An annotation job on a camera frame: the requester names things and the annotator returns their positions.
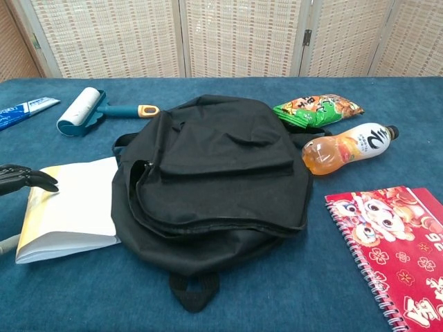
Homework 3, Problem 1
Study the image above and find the black fabric backpack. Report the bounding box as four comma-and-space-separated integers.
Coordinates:
111, 94, 333, 314

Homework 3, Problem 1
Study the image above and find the blue white toothpaste tube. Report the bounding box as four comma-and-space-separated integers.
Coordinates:
0, 97, 62, 131

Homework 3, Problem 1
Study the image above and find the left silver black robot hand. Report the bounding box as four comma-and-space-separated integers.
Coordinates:
0, 164, 60, 257

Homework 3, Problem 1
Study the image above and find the red spiral calendar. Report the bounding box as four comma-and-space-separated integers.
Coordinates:
324, 185, 443, 332

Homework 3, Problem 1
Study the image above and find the blue table cloth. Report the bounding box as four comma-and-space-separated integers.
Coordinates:
0, 75, 443, 332

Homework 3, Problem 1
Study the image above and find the woven folding screen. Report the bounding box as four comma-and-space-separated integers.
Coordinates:
10, 0, 443, 79

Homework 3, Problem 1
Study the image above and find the green orange snack bag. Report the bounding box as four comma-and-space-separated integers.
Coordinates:
273, 93, 365, 129

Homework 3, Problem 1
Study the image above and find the orange drink bottle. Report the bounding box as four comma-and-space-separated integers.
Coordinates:
301, 121, 400, 176

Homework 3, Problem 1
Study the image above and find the teal lint roller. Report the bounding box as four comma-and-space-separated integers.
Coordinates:
56, 86, 161, 138

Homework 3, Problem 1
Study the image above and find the yellow white notebook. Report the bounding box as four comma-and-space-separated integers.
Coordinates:
15, 156, 122, 265

